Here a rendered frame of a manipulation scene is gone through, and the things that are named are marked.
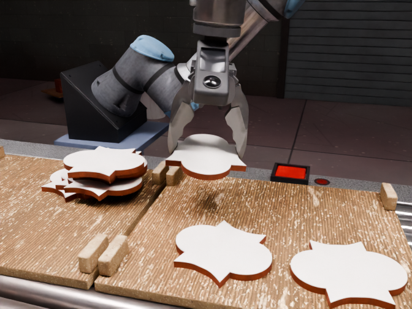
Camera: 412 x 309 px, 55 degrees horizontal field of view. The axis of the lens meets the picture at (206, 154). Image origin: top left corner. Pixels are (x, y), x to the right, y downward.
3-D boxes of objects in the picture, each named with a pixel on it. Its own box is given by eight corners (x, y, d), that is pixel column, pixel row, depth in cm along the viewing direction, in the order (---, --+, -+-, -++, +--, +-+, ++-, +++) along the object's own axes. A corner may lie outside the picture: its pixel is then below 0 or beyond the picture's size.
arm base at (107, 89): (111, 79, 130) (129, 57, 126) (140, 113, 129) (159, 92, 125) (81, 82, 116) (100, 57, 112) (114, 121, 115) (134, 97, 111)
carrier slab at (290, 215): (176, 178, 83) (176, 171, 82) (387, 200, 74) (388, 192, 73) (94, 292, 51) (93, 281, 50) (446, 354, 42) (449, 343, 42)
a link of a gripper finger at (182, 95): (187, 129, 64) (216, 84, 61) (187, 133, 63) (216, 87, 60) (162, 114, 63) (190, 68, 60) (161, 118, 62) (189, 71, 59)
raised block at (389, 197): (379, 195, 72) (381, 181, 71) (389, 195, 72) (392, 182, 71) (384, 210, 67) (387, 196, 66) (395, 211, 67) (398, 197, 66)
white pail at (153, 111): (137, 119, 439) (134, 85, 425) (146, 111, 466) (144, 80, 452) (162, 121, 432) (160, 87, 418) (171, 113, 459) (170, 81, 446)
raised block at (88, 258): (99, 247, 57) (97, 230, 56) (111, 249, 57) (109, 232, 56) (77, 273, 52) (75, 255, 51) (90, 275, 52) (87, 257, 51)
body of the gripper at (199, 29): (232, 97, 68) (240, 24, 63) (235, 112, 60) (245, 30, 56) (187, 94, 68) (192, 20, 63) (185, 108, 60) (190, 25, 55)
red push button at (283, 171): (277, 170, 87) (278, 165, 87) (305, 173, 86) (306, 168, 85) (274, 182, 82) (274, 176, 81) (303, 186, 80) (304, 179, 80)
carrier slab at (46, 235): (3, 160, 92) (2, 153, 91) (172, 178, 83) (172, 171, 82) (-157, 246, 60) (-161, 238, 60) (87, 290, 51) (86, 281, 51)
